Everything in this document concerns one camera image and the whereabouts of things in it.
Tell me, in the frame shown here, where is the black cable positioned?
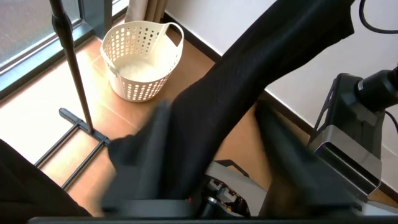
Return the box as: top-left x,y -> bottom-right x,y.
358,0 -> 398,35

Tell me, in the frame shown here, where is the beige curtain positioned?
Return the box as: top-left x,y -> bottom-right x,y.
124,0 -> 169,24

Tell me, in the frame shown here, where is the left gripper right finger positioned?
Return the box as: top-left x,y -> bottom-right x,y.
254,99 -> 359,218

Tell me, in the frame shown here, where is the white laundry basket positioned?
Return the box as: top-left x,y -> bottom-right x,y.
99,20 -> 185,103

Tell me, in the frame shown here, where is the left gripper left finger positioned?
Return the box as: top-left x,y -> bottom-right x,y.
102,100 -> 194,218

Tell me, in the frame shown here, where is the black clothes rack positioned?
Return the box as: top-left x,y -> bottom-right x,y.
33,0 -> 112,191

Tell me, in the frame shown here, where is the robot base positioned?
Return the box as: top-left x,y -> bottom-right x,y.
198,72 -> 398,218

